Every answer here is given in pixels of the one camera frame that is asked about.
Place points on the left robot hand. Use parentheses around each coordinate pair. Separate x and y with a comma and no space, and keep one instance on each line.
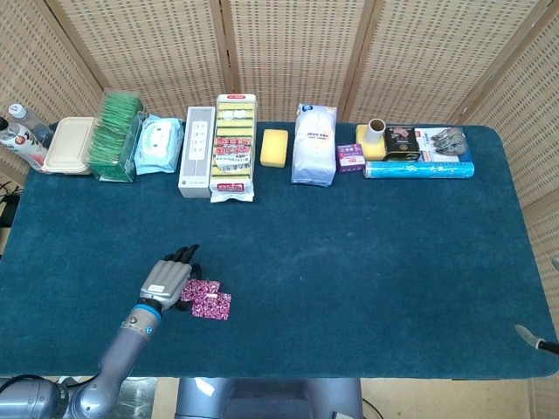
(166,283)

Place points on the pink white patterned rectangular block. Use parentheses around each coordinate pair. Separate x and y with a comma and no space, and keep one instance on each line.
(202,289)
(214,310)

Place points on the grey metal floor plate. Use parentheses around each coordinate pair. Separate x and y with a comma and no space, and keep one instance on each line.
(140,401)

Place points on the long white power strip box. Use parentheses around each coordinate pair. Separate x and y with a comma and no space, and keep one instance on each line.
(196,153)

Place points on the light blue wet wipes pack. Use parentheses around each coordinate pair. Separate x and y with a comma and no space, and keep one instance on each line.
(157,146)

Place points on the yellow sponge multipack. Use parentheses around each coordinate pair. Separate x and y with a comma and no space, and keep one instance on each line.
(233,148)

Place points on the clear box green tea bags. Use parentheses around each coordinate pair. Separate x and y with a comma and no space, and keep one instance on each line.
(113,135)

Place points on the grey robot torso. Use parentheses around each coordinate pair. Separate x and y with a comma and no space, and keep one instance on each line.
(271,401)

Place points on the beige lidded lunch box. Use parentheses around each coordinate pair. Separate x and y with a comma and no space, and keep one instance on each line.
(67,146)

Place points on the yellow sponge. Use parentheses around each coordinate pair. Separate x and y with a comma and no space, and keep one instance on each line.
(274,148)
(364,146)

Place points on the blue carpet table cover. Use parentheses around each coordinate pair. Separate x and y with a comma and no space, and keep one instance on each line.
(349,262)

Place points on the white paper bag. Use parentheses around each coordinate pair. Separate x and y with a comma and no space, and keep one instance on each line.
(312,148)

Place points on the bottles at left edge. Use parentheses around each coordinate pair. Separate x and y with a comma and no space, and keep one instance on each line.
(19,144)

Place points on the clear bottle white cap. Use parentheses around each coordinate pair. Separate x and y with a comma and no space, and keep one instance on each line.
(30,124)

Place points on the small purple box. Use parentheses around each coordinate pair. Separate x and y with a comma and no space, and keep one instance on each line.
(350,159)

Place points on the white roll cardboard core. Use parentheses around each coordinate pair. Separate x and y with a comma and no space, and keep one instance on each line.
(376,131)

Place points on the woven bamboo folding screen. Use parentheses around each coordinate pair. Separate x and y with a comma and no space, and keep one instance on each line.
(297,52)

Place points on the dark rectangular tin can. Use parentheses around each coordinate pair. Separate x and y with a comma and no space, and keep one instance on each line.
(402,144)

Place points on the blue cling film roll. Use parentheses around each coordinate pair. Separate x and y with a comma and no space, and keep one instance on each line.
(419,169)

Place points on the packaged metal clips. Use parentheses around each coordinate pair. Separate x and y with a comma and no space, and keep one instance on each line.
(445,144)

